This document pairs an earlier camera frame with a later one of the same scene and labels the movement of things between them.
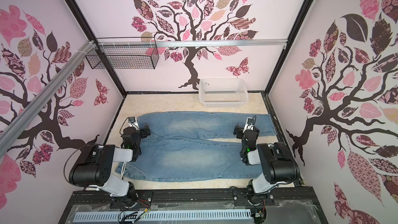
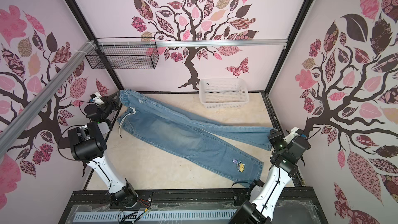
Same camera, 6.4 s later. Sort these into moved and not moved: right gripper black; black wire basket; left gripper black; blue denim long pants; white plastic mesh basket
Moved: right gripper black; left gripper black; blue denim long pants
Not moved: white plastic mesh basket; black wire basket
